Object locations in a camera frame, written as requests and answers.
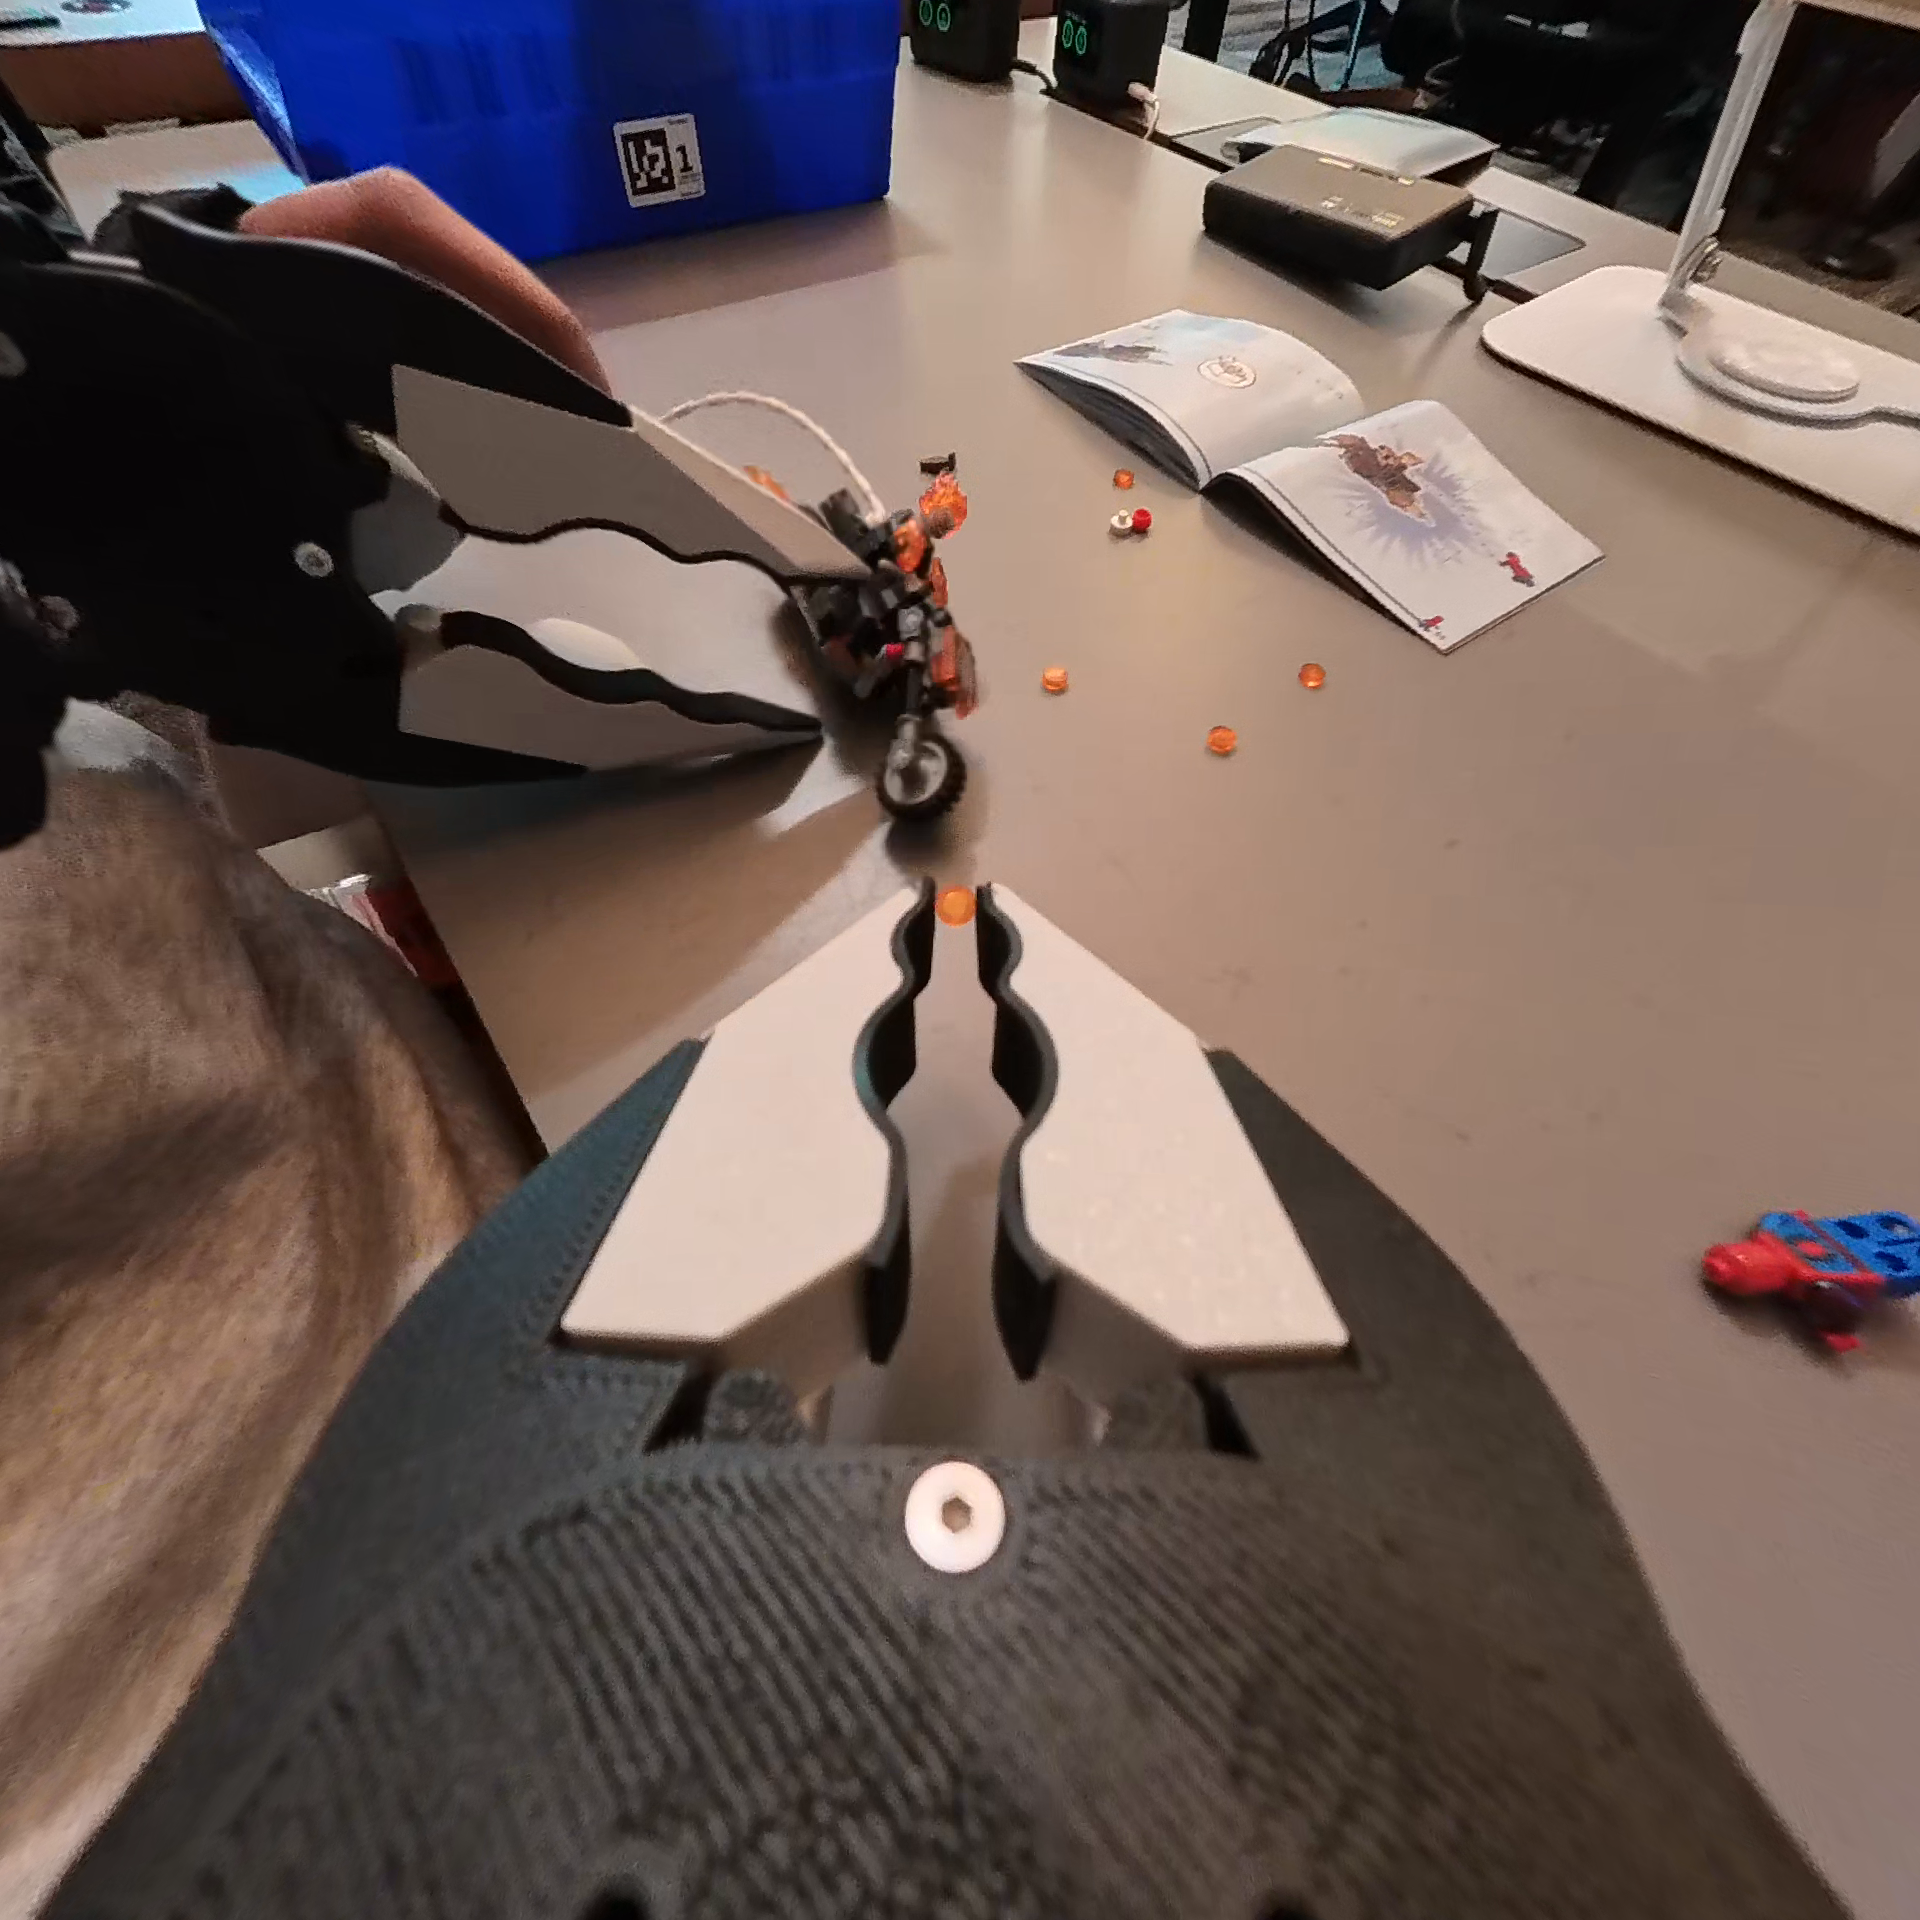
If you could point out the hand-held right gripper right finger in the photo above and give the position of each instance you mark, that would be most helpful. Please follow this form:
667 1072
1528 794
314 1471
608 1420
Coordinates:
1184 1200

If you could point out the blue plastic bin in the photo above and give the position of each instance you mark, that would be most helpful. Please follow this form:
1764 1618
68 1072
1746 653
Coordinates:
524 120

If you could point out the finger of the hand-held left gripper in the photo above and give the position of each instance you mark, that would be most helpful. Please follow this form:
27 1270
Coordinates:
631 729
601 465

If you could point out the red blue lego minifigure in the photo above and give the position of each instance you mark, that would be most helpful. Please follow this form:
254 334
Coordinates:
1801 1261

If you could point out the black charger green display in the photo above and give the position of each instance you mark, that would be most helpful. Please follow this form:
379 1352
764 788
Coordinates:
1103 39
961 31

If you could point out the black box device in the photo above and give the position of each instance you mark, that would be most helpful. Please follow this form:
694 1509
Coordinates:
1334 202

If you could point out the silver flat device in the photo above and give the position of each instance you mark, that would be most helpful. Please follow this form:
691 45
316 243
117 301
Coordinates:
1380 139

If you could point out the lego instruction booklet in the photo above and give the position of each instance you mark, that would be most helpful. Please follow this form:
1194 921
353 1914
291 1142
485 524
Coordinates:
1201 375

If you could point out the lego motorcycle model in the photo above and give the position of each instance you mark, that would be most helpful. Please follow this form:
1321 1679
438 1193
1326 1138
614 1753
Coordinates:
901 601

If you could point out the person's left hand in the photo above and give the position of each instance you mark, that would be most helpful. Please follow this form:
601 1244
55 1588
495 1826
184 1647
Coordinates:
421 254

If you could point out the red white packet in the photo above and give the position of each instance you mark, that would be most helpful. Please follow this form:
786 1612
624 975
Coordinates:
383 915

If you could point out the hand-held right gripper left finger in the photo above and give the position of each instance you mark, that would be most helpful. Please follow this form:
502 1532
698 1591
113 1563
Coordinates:
750 1184

